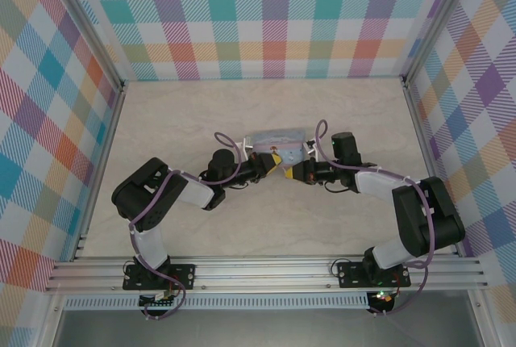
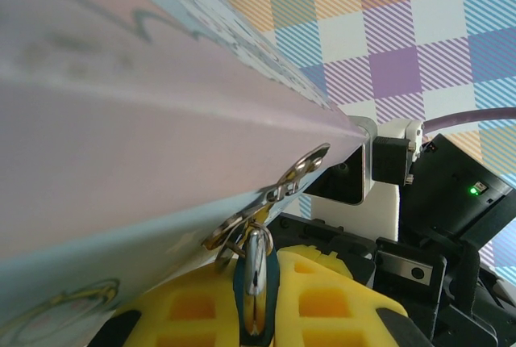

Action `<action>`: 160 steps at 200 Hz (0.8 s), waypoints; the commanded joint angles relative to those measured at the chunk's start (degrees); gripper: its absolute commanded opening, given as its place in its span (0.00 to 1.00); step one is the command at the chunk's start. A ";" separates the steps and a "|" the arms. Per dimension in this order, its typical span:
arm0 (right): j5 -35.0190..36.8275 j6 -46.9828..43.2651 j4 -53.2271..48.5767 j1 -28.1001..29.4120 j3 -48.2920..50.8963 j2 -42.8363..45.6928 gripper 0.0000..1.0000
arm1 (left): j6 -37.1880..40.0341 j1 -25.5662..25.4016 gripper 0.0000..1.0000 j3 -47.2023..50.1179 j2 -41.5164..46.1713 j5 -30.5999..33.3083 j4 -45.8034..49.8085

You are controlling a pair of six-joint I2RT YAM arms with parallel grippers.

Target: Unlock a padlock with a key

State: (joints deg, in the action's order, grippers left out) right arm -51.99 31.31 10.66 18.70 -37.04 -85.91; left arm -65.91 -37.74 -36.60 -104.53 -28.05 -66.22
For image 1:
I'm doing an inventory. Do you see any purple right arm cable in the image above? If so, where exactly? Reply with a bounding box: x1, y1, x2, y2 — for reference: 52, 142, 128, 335
314, 119, 439, 318

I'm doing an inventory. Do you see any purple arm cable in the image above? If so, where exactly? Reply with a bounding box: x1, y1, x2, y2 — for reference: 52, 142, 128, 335
128, 132, 245, 321
314, 119, 439, 318

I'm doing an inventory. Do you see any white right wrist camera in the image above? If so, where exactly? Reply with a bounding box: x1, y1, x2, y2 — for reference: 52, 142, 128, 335
302, 140, 320, 161

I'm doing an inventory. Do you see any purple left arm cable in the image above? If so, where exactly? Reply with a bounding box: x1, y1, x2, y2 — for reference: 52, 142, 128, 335
128, 132, 245, 321

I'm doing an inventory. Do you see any aluminium frame post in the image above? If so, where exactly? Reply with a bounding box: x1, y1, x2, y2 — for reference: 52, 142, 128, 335
47, 0, 126, 92
401, 0, 481, 82

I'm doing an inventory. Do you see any blue cartoon tin box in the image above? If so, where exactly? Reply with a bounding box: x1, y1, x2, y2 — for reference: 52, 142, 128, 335
244, 128, 306, 177

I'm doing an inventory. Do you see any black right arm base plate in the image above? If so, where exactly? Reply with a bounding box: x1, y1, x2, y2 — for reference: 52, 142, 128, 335
336, 260, 412, 288

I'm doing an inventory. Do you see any aluminium mounting rail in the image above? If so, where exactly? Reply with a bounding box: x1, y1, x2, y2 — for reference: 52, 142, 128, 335
44, 256, 489, 295

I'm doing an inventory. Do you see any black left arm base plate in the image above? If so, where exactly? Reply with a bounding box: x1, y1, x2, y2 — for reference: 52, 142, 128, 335
123, 262, 197, 291

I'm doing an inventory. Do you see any grey metal panel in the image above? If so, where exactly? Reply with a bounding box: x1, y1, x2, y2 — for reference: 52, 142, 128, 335
52, 308, 485, 347

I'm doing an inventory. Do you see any slotted blue cable duct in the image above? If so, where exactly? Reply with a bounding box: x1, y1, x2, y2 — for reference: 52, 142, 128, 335
64, 292, 370, 311

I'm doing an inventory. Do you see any aluminium frame side rail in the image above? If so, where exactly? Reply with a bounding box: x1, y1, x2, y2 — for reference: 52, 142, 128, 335
402, 76, 463, 258
70, 80, 128, 263

